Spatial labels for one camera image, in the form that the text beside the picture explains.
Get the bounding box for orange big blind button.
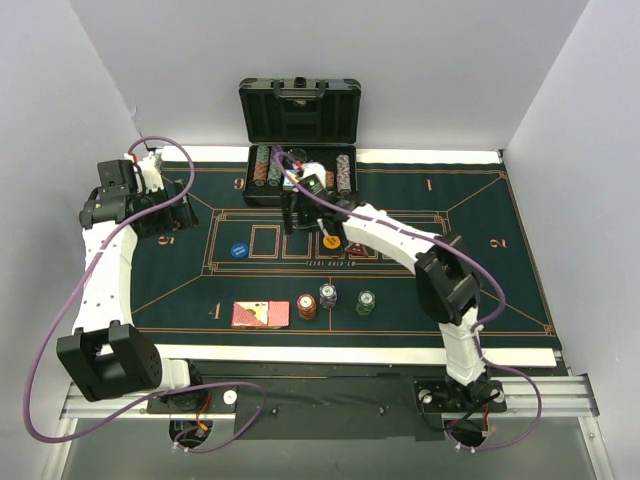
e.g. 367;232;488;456
322;235;341;250

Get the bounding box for blue small blind button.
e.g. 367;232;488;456
230;242;249;259

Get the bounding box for blue poker chip stack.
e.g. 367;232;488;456
319;283;337;309

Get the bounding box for red poker chip stack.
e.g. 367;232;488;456
296;293;317;320

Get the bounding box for red triangular dealer button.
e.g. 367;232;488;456
344;243;369;258

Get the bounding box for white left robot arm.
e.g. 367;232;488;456
56;153;206;412

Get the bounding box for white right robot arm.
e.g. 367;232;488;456
280;189;489;409

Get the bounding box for blue card box in case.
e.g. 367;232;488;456
282;170;299;191

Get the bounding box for orange chips in case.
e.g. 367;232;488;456
325;171;335;191

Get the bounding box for black round button in case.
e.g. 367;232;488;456
286;147;307;164

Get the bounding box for purple green chips in case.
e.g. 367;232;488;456
267;145;284;187

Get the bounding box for lilac chips in case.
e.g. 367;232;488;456
336;154;351;196

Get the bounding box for green red chips in case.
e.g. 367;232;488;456
253;145;270;187

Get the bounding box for green poker table mat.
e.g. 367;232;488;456
131;161;561;349

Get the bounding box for black poker chip case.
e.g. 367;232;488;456
239;77;361;206

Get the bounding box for red playing card deck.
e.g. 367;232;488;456
231;301;290;330

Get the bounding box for green poker chip stack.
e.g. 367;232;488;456
356;290;376;316

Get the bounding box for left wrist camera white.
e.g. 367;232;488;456
133;153;165;194

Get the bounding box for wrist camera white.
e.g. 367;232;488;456
300;162;327;194
133;153;165;194

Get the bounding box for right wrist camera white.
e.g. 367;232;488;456
300;162;327;194

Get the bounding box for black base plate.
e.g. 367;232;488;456
147;361;506;441

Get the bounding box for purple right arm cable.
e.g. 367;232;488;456
272;144;544;453

